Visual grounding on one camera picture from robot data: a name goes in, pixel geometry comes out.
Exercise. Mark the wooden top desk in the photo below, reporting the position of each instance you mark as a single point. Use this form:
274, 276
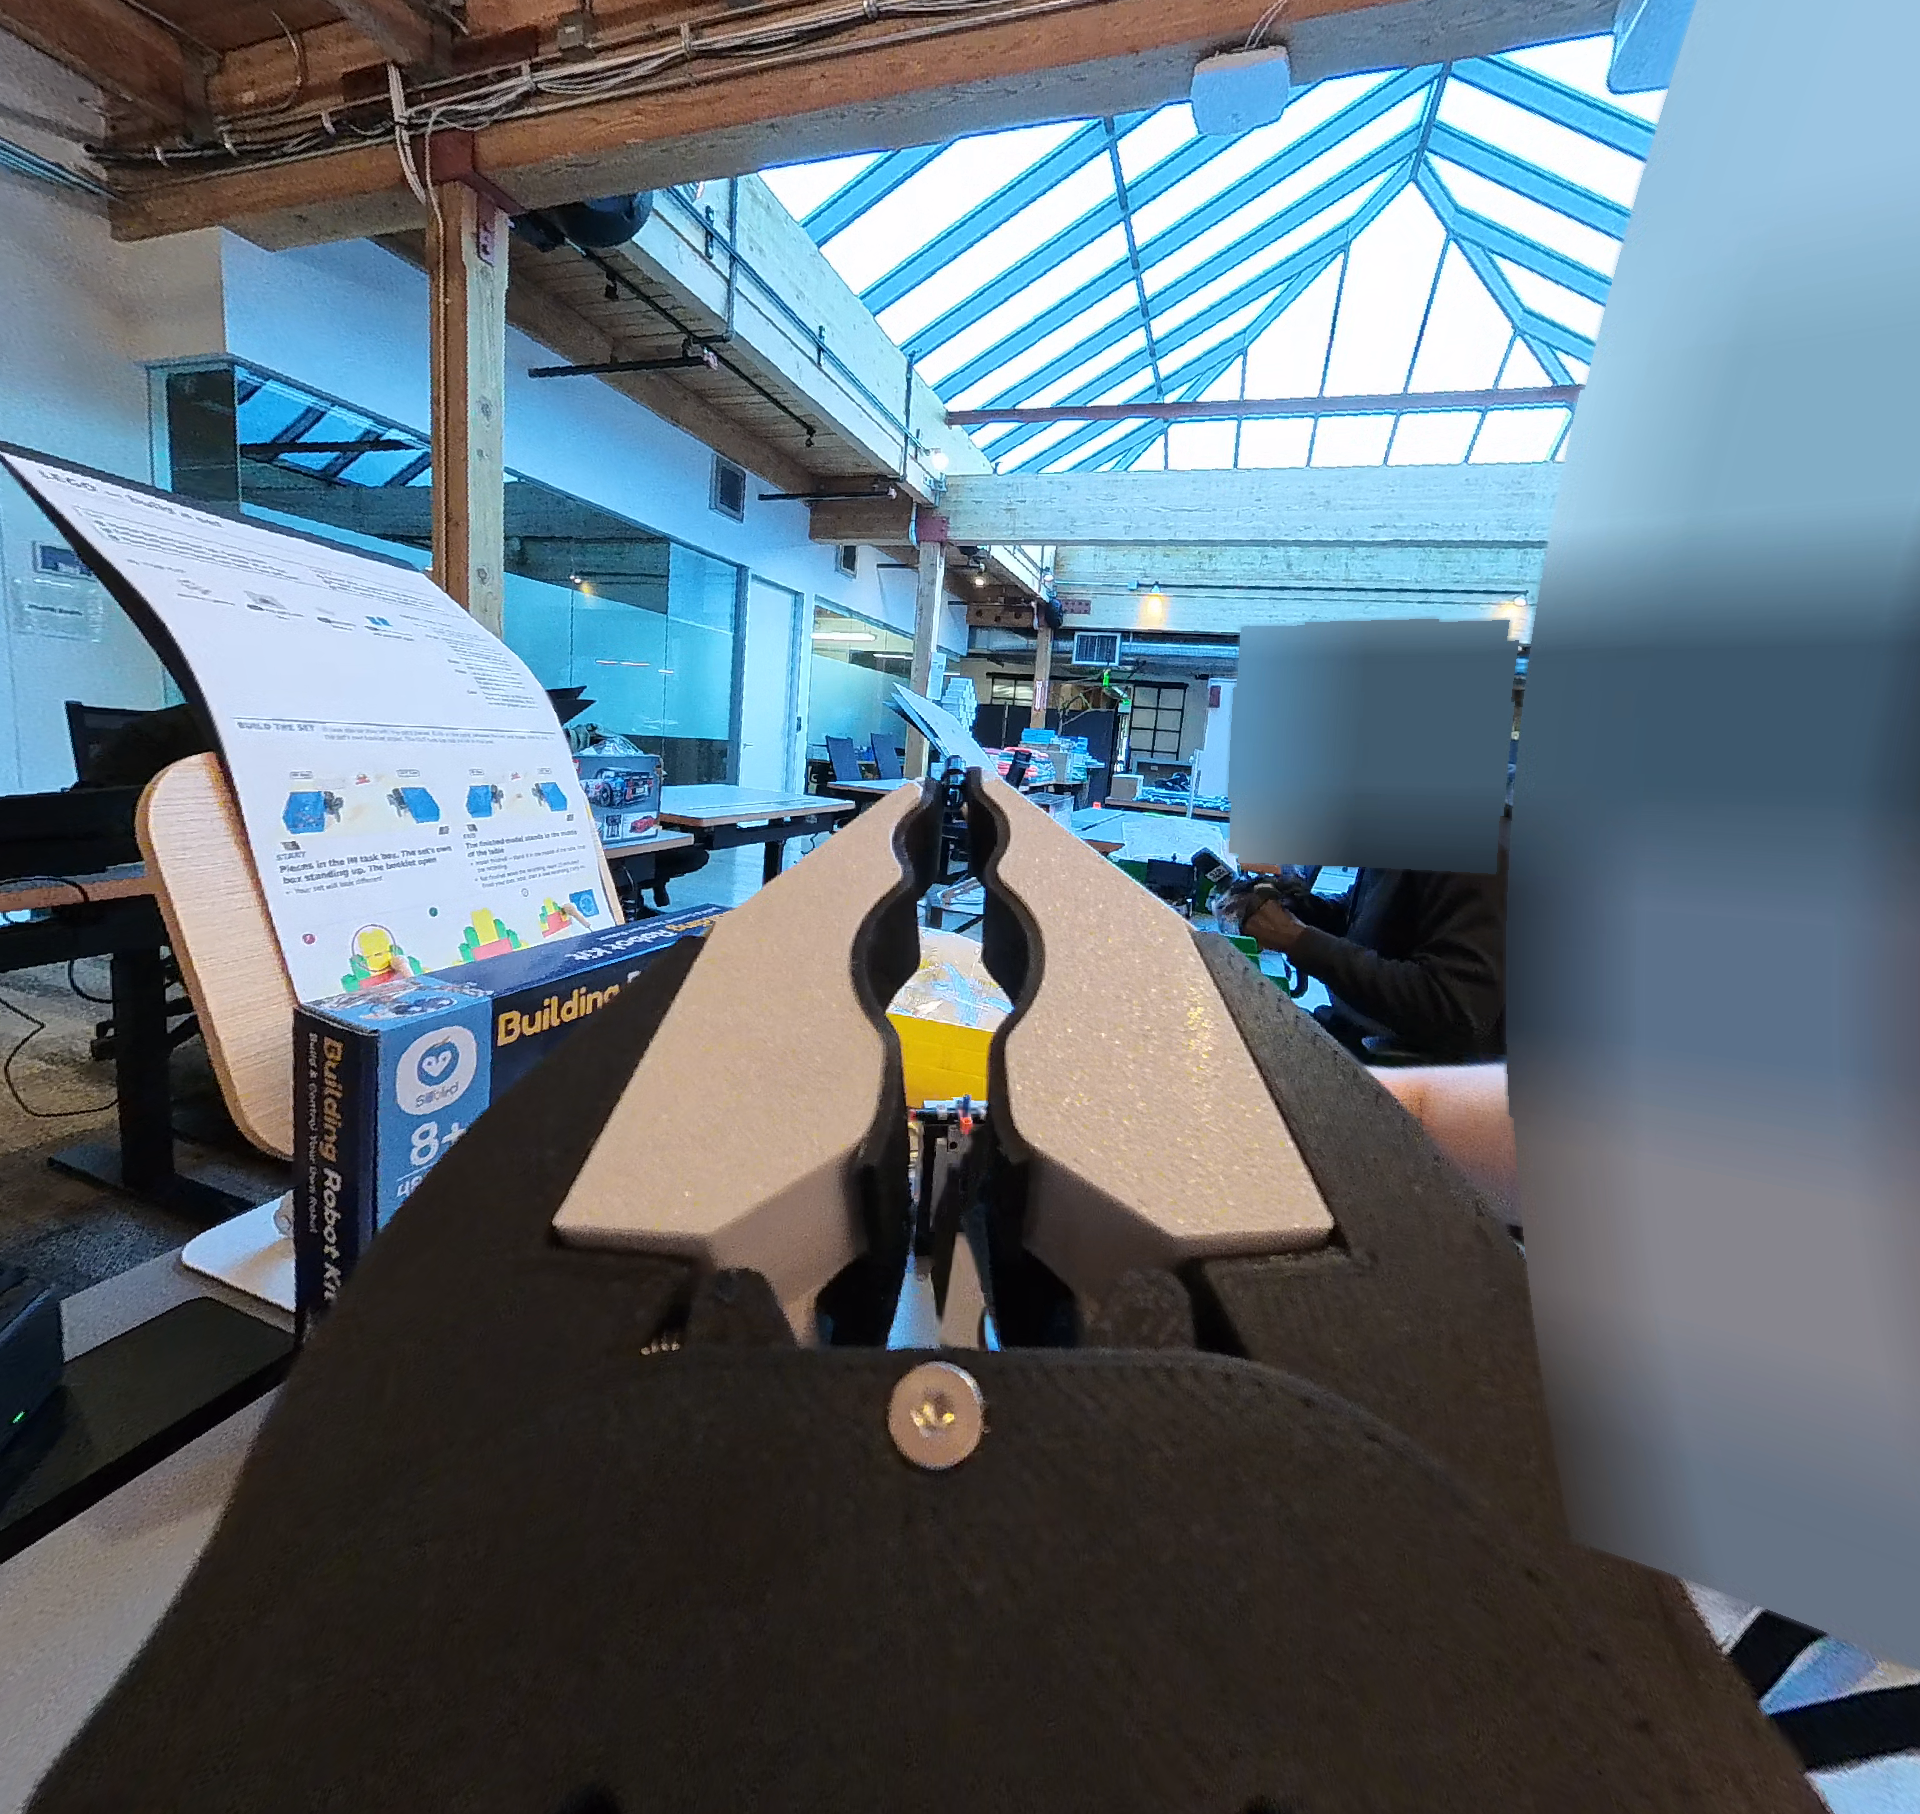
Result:
751, 802

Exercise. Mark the yellow bin of clear bags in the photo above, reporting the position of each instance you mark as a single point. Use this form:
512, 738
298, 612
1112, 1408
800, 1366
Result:
945, 1057

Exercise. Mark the white ceiling device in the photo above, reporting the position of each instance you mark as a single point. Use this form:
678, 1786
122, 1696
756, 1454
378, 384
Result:
1239, 89

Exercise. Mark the wooden sheet stand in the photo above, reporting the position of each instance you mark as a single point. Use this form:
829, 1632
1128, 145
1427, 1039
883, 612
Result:
209, 945

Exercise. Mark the grey office desk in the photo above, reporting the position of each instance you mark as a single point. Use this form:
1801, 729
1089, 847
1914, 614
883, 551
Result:
61, 892

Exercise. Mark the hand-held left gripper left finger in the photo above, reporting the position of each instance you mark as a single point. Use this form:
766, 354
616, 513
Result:
720, 1093

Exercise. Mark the black toy motor block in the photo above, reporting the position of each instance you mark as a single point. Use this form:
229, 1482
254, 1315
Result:
948, 1184

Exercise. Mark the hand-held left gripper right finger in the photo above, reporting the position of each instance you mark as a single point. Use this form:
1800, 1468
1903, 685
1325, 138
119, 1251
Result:
1170, 1093

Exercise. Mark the toy car product box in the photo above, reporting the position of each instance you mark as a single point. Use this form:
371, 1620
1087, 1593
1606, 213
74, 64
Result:
615, 782

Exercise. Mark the black desk mat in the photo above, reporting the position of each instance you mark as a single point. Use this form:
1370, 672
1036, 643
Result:
165, 1395

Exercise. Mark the clear plastic bags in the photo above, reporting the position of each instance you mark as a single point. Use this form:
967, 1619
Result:
953, 975

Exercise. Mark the white instruction sheet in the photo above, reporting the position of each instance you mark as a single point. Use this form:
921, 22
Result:
300, 674

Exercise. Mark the black electronic device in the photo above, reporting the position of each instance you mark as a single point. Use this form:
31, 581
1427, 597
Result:
27, 1381

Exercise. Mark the black white striped cloth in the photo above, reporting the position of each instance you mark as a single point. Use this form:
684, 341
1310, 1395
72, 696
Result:
1800, 1710

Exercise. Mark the blue toy kit box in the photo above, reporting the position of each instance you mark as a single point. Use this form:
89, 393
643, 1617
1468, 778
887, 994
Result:
391, 1093

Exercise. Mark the person's right forearm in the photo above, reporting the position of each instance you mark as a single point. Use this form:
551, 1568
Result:
1449, 1117

